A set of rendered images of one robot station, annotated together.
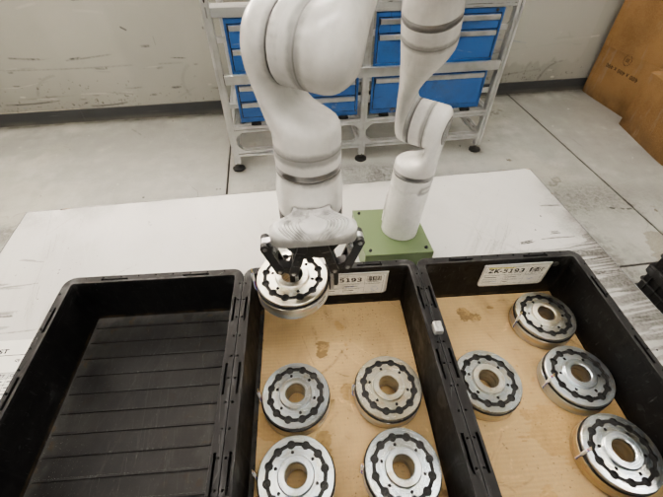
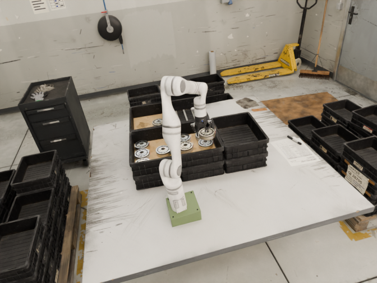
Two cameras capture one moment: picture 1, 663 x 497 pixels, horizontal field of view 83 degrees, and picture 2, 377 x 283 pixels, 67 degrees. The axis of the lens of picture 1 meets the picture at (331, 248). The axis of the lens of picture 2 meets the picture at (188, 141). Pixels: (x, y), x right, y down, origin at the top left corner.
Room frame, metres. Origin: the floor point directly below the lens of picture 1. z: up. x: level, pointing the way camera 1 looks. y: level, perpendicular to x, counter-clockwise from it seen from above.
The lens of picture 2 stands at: (1.87, -0.12, 1.98)
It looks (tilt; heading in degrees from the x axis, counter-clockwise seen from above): 34 degrees down; 178
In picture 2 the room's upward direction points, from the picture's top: 6 degrees counter-clockwise
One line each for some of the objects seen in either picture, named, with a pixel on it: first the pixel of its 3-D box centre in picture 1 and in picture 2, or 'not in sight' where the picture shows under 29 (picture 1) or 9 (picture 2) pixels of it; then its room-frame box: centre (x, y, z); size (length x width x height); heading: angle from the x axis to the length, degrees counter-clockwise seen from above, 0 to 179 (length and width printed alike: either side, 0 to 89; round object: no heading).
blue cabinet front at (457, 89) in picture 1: (432, 64); not in sight; (2.30, -0.60, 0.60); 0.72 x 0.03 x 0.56; 98
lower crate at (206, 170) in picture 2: not in sight; (197, 155); (0.24, -0.01, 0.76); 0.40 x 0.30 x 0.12; 4
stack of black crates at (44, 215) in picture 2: not in sight; (38, 224); (0.26, -1.30, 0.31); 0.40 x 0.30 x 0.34; 8
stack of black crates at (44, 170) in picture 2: not in sight; (45, 185); (-0.14, -1.36, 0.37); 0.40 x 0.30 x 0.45; 8
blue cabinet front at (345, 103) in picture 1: (297, 72); not in sight; (2.19, 0.19, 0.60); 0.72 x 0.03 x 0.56; 98
